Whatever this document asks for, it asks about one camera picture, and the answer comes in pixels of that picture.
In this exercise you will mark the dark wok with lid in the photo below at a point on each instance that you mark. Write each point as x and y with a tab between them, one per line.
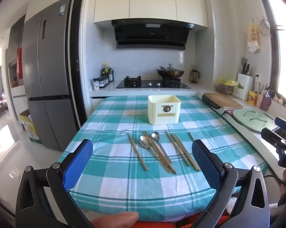
170	72

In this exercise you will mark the metal spoon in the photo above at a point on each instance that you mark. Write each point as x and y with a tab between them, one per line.
144	142
155	135

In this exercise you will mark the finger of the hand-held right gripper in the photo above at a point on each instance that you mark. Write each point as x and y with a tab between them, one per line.
283	123
272	136

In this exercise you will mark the black gas stove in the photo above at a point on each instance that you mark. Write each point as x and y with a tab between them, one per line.
150	84

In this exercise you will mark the wall socket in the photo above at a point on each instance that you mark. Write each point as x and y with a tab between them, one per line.
257	78

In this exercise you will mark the grey refrigerator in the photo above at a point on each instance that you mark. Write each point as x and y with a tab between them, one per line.
50	76

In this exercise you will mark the orange clothing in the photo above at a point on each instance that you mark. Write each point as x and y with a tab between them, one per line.
157	224

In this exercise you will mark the person's left hand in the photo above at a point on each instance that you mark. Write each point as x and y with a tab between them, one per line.
116	219

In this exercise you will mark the wooden cutting board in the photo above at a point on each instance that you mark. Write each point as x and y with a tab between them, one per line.
225	101

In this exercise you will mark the dark sauce bottle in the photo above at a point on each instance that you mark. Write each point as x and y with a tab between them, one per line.
109	74

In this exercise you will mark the green round glass cover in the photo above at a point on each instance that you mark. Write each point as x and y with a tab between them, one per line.
254	123

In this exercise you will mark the purple soap dispenser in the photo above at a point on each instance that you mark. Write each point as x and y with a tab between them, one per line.
266	102

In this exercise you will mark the grey shelf cabinet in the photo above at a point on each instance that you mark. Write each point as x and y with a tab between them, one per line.
14	87

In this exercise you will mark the black range hood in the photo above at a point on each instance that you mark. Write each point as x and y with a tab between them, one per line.
152	38

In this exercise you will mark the yellow snack packet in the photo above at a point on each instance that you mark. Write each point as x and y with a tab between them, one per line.
252	98

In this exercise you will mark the cardboard box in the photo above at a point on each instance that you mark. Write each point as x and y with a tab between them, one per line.
29	125

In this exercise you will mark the hanging printed towel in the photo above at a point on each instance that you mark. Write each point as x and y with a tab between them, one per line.
254	35

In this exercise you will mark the yellow-capped bottle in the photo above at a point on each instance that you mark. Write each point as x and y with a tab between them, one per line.
105	70

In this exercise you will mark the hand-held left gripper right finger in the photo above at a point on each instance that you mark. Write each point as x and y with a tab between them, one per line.
204	163

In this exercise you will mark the white knife block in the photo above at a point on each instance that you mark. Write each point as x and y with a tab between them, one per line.
244	85

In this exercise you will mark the glass kettle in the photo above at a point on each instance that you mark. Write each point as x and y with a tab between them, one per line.
194	76

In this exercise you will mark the window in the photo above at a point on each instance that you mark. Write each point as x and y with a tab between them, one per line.
283	40

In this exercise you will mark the cream plastic utensil holder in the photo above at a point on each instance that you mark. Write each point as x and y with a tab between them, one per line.
157	116

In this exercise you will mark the pink bottle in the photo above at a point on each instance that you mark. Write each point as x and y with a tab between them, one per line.
259	100

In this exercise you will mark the white mug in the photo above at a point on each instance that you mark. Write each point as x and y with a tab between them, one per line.
96	85

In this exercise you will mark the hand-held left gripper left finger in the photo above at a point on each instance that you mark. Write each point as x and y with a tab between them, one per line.
78	163

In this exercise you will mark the teal checked tablecloth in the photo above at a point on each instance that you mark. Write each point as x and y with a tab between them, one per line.
109	187

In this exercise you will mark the blue-label bottle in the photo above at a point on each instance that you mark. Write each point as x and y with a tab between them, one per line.
111	76

